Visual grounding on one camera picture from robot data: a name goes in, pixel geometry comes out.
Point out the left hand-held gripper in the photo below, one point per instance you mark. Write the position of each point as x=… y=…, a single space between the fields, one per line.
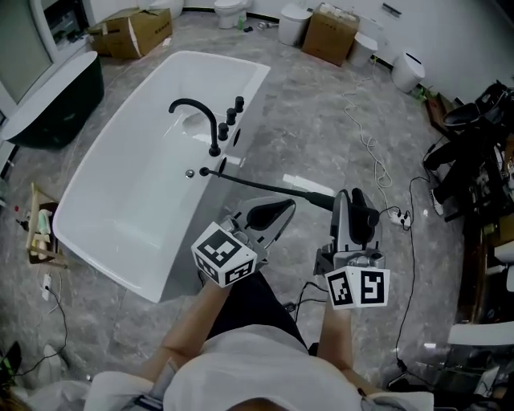
x=223 y=255

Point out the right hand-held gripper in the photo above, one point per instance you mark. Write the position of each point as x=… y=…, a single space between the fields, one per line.
x=361 y=287

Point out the person's right forearm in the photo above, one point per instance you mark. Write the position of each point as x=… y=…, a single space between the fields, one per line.
x=337 y=341

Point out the person's left forearm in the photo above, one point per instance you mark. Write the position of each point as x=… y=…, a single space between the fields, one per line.
x=192 y=321

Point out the white bathtub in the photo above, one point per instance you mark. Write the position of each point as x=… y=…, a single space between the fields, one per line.
x=140 y=180

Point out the dark green bathtub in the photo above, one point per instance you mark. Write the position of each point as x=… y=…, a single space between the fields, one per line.
x=52 y=108

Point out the white power strip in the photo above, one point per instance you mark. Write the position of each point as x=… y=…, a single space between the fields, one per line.
x=46 y=287
x=401 y=217

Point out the person's black trousers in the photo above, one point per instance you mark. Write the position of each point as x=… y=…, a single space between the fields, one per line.
x=257 y=305

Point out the chrome overflow cap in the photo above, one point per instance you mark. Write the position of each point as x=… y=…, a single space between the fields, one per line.
x=190 y=173

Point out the black faucet knob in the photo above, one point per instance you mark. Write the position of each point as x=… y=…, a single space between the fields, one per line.
x=231 y=116
x=223 y=131
x=239 y=104

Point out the black gooseneck faucet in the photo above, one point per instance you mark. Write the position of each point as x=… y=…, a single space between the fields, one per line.
x=212 y=124

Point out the cluttered dark workbench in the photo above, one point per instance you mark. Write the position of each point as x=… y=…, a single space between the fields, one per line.
x=494 y=225

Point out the person's white shirt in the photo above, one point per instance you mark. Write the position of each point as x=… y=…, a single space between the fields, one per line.
x=257 y=373

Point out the white ceramic fixture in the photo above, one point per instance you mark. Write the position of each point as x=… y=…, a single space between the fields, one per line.
x=478 y=334

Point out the white smart toilet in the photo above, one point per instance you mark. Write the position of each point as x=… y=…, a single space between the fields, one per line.
x=361 y=50
x=293 y=26
x=407 y=72

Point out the black chair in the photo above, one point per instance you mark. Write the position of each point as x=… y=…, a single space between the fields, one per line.
x=474 y=108

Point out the metal pipe piece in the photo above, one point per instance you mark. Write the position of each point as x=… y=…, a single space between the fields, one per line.
x=267 y=25

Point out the tall cardboard box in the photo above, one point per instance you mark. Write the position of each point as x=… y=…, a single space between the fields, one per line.
x=329 y=36

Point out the small green bottle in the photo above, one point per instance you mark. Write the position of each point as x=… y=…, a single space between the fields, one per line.
x=241 y=21

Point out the white toilet with tank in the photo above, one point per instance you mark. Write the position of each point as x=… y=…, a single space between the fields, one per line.
x=231 y=12

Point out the small wooden rack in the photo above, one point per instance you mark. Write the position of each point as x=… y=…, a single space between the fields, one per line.
x=44 y=233

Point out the large open cardboard box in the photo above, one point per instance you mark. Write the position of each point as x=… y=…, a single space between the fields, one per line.
x=138 y=34

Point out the small cardboard box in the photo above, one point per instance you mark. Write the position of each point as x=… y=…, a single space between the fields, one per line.
x=96 y=38

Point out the black wall fixture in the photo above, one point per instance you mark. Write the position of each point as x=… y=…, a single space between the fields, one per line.
x=392 y=9

